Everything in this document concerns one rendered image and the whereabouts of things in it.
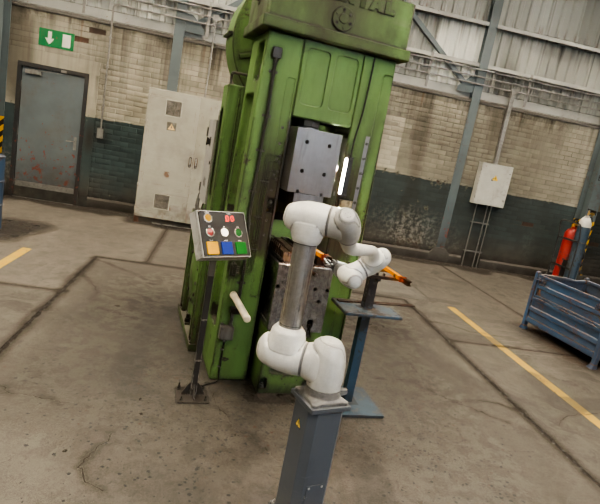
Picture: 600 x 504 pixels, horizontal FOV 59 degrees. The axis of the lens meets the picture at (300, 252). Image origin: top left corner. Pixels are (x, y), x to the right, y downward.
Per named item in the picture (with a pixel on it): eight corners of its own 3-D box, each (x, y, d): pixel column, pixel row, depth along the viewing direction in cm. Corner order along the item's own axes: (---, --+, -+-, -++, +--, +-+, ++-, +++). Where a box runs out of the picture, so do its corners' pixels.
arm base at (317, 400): (356, 405, 232) (358, 393, 230) (313, 409, 221) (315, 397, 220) (334, 385, 247) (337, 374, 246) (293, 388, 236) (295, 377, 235)
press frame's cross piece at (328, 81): (350, 128, 345) (365, 53, 336) (291, 116, 331) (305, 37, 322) (327, 126, 386) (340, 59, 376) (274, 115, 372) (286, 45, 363)
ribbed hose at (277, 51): (241, 314, 350) (286, 48, 316) (230, 314, 347) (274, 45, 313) (240, 312, 354) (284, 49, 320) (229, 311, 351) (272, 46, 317)
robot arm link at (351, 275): (340, 286, 276) (361, 274, 278) (351, 296, 262) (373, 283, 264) (332, 269, 272) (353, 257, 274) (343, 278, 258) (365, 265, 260)
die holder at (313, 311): (321, 332, 353) (334, 269, 344) (267, 329, 341) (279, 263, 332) (297, 304, 405) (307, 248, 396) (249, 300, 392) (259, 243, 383)
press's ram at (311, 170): (342, 200, 341) (355, 137, 333) (286, 191, 328) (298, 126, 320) (321, 191, 379) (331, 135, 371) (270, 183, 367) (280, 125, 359)
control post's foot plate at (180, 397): (211, 404, 328) (213, 391, 326) (175, 404, 320) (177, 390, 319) (206, 387, 348) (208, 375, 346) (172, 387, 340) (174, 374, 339)
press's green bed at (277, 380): (308, 396, 363) (320, 332, 353) (255, 395, 350) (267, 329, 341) (286, 361, 414) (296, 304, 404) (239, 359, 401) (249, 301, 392)
